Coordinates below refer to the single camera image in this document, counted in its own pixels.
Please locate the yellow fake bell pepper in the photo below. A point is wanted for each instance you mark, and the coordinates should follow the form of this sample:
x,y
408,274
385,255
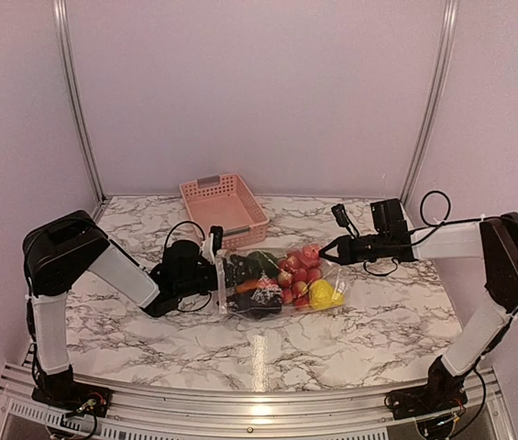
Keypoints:
x,y
323,295

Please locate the left aluminium frame post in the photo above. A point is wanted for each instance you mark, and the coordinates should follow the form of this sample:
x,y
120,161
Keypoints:
x,y
61,20

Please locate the red fake lychee bunch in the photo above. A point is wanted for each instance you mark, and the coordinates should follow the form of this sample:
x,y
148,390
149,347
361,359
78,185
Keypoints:
x,y
294,284

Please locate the purple fake eggplant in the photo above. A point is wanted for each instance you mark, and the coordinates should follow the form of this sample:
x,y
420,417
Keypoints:
x,y
255,304

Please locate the clear zip top bag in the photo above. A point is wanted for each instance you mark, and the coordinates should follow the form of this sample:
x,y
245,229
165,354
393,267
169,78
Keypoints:
x,y
263,283

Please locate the pink plastic basket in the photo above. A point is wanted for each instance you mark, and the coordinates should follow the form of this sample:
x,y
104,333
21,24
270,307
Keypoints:
x,y
226,200

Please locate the front aluminium rail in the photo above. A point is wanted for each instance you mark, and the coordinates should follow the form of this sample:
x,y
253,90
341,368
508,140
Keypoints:
x,y
149,412

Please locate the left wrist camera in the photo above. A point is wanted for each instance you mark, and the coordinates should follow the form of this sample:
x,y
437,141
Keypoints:
x,y
212,244

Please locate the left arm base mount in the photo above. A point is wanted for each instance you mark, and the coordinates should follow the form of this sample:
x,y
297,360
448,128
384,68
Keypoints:
x,y
75,398

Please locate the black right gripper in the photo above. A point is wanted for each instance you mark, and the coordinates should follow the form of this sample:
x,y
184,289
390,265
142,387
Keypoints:
x,y
346,252

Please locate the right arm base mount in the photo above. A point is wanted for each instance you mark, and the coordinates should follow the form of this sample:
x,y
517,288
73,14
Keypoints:
x,y
421,400

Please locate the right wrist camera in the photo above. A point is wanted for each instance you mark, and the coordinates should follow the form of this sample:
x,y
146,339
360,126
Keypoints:
x,y
340,214

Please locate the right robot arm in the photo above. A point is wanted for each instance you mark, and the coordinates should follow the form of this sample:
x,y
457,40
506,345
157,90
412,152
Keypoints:
x,y
486,244

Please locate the green fake cucumber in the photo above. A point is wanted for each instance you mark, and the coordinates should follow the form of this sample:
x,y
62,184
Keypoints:
x,y
267,262

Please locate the aluminium frame post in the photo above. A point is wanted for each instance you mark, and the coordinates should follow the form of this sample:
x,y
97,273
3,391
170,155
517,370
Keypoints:
x,y
61,20
437,85

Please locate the red fake pomegranate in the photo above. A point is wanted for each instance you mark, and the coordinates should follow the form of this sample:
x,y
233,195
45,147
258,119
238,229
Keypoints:
x,y
306,257

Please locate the right aluminium frame post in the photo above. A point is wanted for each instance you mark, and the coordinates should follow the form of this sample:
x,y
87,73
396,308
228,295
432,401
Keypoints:
x,y
437,85

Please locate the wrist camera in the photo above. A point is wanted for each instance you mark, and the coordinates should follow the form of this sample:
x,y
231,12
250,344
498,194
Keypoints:
x,y
340,214
212,244

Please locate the red orange fake mango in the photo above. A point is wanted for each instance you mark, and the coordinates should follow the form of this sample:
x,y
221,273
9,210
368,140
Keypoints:
x,y
247,286

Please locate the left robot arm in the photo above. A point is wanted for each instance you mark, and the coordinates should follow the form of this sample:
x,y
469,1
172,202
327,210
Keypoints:
x,y
58,254

